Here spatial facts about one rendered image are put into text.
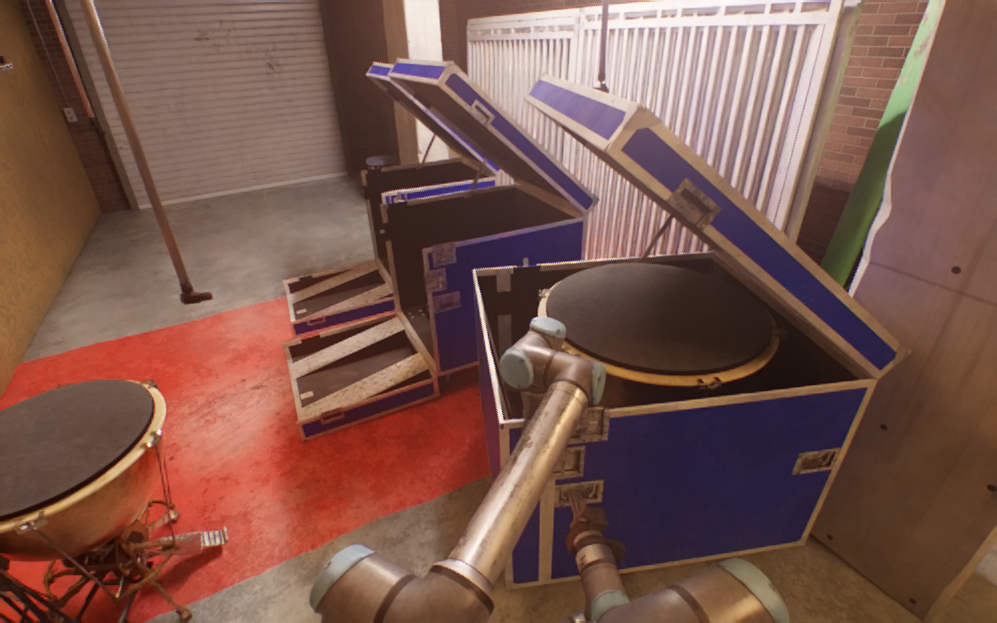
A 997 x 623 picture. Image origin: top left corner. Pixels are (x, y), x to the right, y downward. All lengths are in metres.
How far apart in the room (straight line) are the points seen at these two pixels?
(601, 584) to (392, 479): 1.54
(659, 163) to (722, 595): 0.81
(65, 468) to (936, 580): 2.92
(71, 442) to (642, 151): 1.93
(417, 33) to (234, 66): 3.56
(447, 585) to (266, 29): 7.83
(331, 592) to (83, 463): 1.27
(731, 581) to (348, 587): 0.56
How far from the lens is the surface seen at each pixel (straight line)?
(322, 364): 3.40
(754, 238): 1.33
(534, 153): 2.64
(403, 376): 2.98
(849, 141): 4.32
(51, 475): 2.02
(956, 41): 1.89
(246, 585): 2.46
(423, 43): 5.26
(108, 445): 2.02
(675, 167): 1.16
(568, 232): 2.88
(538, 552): 1.85
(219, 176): 8.30
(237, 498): 2.79
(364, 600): 0.84
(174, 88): 8.17
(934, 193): 1.91
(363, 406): 2.87
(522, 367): 1.09
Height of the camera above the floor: 1.89
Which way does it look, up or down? 29 degrees down
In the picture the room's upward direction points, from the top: 2 degrees counter-clockwise
